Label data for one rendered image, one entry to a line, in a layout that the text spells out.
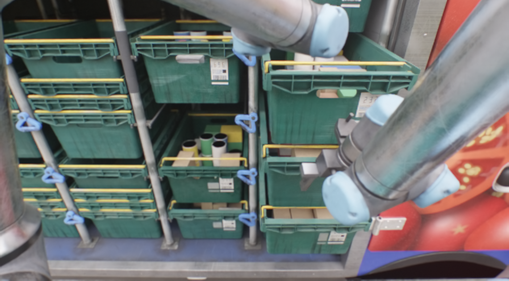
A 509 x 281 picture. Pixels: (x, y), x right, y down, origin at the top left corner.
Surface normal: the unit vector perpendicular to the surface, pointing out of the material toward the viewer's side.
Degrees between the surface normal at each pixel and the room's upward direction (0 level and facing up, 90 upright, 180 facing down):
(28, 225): 58
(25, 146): 91
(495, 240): 90
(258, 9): 115
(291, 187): 93
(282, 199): 100
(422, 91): 82
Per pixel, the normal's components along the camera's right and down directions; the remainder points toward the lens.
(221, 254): 0.00, -0.88
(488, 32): -0.95, 0.09
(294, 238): 0.00, 0.60
